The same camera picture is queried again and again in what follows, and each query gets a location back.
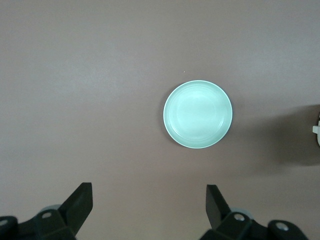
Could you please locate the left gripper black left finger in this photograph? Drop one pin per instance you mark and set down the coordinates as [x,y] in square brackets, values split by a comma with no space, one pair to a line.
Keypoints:
[77,205]

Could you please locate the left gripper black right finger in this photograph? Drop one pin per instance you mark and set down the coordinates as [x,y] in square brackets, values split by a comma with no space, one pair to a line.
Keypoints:
[217,207]

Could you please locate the pale green round plate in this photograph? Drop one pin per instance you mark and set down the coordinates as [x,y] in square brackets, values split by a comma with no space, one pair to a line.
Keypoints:
[198,114]

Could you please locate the brown table cover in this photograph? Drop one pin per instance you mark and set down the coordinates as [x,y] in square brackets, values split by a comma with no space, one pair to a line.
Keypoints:
[75,100]

